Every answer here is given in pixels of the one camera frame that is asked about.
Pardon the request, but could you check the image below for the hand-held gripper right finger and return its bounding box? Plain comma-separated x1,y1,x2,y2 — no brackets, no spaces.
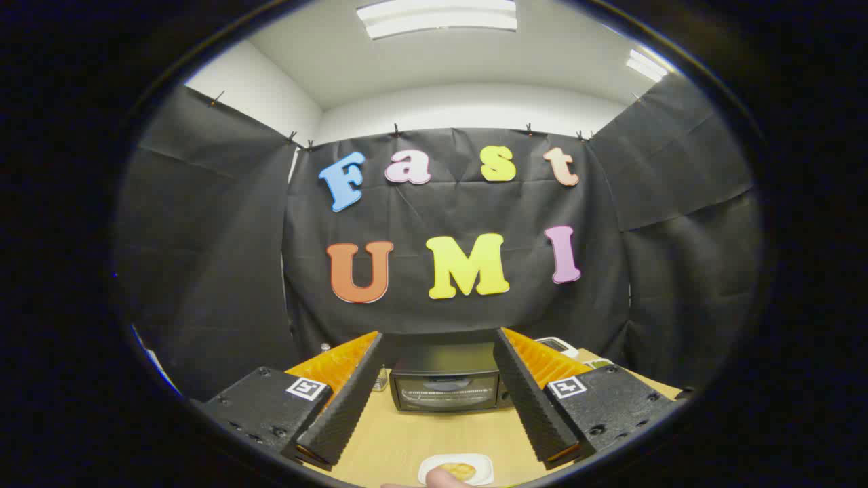
493,327,681,471

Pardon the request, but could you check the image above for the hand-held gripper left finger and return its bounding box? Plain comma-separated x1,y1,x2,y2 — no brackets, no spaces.
199,331,389,472

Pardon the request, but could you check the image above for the black toaster oven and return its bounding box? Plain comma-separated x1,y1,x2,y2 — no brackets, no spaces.
389,331,516,414

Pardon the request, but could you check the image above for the white pop-up toaster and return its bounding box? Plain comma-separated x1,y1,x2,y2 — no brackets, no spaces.
536,337,579,359

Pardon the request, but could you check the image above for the white plate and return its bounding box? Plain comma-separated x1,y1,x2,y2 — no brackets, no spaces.
418,453,494,487

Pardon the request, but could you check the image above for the black backdrop cloth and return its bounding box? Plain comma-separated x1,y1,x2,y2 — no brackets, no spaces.
114,71,764,402

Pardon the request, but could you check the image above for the small ceiling light panel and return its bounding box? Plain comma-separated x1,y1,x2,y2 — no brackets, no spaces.
625,49,669,83

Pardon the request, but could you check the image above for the large ceiling light panel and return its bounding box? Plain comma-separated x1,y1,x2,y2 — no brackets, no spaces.
356,0,518,40

